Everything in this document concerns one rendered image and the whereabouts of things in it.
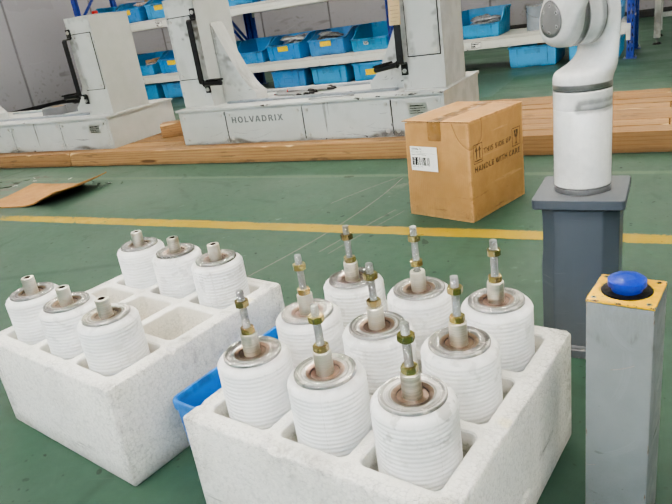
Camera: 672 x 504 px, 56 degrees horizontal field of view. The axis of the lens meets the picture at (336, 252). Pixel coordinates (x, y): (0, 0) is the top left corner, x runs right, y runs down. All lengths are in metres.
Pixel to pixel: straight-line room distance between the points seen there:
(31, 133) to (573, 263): 3.66
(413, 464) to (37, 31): 7.81
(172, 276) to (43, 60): 7.09
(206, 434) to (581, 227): 0.69
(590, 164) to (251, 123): 2.28
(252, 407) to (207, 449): 0.09
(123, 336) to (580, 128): 0.79
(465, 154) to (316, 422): 1.24
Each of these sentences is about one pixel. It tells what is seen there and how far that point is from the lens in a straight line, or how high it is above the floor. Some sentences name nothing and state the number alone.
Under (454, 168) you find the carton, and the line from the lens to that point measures 1.89.
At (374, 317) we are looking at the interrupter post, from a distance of 0.82.
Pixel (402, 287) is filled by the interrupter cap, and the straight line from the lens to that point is 0.93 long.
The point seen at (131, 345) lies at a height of 0.21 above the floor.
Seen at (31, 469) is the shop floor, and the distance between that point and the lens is 1.24.
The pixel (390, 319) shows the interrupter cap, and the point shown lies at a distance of 0.85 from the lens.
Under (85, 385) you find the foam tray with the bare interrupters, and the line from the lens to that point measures 1.04.
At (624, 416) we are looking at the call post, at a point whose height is 0.17.
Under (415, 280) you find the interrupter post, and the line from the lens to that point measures 0.91.
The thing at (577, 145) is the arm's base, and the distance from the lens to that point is 1.11.
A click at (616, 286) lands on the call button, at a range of 0.75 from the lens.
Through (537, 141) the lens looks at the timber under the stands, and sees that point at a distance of 2.60.
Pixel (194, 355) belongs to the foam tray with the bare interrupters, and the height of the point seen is 0.15.
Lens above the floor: 0.65
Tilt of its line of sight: 21 degrees down
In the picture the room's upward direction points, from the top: 9 degrees counter-clockwise
